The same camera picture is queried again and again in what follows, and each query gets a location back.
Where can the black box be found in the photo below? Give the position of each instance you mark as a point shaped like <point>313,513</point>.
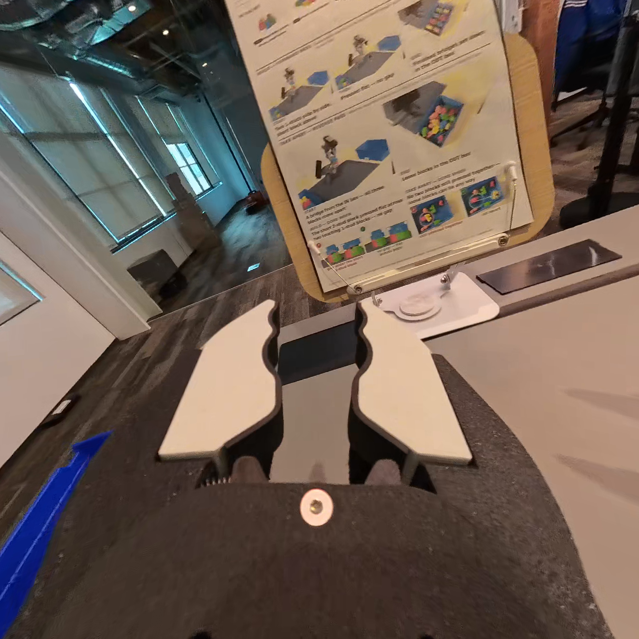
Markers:
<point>154,274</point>

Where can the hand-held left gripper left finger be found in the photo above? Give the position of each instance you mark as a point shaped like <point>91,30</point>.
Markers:
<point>224,389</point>

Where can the blue cloth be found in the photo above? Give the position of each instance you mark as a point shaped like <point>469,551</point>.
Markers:
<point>584,45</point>

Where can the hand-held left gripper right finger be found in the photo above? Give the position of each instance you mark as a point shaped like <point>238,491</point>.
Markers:
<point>409,394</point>

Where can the brown cardboard box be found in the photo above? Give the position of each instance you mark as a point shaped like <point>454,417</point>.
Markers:
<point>192,214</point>

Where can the blue plastic bin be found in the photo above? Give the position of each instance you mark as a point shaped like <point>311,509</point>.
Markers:
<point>35,539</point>

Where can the white stand base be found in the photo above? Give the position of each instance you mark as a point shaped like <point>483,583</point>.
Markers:
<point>464,304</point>

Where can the red floor object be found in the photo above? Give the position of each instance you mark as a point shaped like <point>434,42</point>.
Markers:
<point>253,202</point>

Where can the small black floor device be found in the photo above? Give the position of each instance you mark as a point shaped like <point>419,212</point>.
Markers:
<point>60,410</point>

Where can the white framed window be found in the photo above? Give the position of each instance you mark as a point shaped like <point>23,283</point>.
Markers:
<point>15,294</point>

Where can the grey desk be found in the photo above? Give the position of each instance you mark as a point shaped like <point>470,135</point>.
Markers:
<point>524,389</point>

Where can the printed instruction sheet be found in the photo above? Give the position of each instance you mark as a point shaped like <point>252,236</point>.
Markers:
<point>389,149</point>

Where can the large window with blinds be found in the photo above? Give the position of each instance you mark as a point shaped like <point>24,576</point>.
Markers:
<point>85,159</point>

